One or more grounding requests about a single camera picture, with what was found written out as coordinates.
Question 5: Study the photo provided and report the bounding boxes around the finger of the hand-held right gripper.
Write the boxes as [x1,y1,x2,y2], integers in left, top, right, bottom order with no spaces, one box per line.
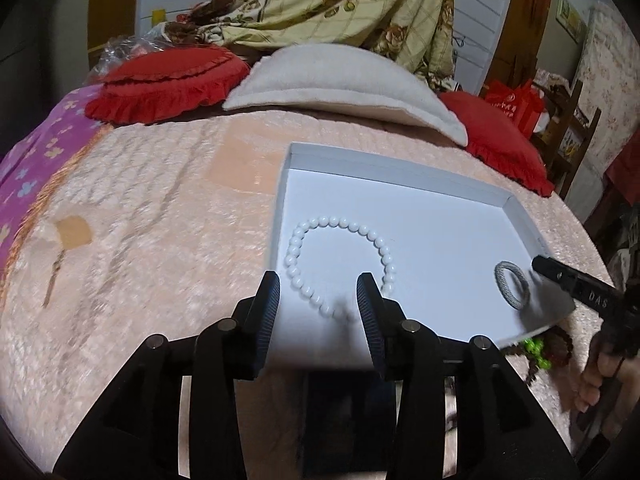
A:
[531,256,623,318]

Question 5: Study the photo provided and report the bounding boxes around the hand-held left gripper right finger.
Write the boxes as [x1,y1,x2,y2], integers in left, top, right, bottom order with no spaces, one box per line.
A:
[356,272,581,480]

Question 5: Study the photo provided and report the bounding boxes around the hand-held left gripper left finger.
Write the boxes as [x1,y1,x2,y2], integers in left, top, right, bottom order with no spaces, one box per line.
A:
[52,270,282,480]

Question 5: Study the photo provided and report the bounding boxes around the grey woven bangle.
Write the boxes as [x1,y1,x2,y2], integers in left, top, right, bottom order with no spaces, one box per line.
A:
[494,261,531,311]

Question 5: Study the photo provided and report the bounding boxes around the brown bead bracelet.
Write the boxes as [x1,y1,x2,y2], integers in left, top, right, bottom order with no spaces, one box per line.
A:
[525,327,576,386]

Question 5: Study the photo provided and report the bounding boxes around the green bead bracelet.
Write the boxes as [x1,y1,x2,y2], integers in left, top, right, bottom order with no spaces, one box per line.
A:
[520,337,546,368]

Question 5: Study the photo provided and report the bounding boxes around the white bead bracelet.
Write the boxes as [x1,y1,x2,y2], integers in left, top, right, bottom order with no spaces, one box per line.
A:
[283,216,398,322]

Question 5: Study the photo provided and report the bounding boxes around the white cardboard box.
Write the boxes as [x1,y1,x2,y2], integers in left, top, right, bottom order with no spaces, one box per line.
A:
[264,142,577,373]

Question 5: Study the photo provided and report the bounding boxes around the person's right hand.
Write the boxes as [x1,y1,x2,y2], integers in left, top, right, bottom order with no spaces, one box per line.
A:
[572,346,631,413]

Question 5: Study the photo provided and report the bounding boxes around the pink plush blanket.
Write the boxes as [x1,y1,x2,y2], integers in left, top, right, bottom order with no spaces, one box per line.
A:
[0,110,616,480]

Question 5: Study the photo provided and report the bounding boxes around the wooden chair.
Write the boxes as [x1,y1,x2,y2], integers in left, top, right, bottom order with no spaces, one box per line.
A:
[530,67,603,201]

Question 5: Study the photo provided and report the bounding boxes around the red ruffled square pillow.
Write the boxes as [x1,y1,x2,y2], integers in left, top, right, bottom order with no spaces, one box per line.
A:
[440,91,556,197]

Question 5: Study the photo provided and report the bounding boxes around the red paper bag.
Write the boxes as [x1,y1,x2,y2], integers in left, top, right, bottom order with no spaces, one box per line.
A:
[482,79,548,136]

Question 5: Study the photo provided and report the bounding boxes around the floral curtain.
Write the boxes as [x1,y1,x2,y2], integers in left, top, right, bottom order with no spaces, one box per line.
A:
[580,5,640,161]

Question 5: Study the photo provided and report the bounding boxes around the white fleece pillow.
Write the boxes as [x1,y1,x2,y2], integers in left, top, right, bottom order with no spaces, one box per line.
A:
[222,42,468,147]

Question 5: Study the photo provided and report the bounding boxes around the red ruffled round pillow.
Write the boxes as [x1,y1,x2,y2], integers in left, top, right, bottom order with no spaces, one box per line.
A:
[85,45,252,125]

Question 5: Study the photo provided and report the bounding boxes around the purple floral bed sheet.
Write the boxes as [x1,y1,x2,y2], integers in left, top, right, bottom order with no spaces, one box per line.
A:
[0,85,108,281]

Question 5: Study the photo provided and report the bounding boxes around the white slatted headboard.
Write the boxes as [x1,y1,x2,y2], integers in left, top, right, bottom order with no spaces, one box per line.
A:
[135,0,518,98]

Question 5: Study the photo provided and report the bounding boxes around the clear plastic bag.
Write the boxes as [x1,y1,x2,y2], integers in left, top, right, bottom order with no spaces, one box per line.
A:
[87,35,171,83]

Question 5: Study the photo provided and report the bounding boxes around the floral checked quilt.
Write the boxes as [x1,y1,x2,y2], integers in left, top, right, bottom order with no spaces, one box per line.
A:
[165,0,456,91]

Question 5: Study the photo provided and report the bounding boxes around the framed wall picture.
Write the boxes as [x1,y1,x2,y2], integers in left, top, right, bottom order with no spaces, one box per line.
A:
[557,0,587,37]

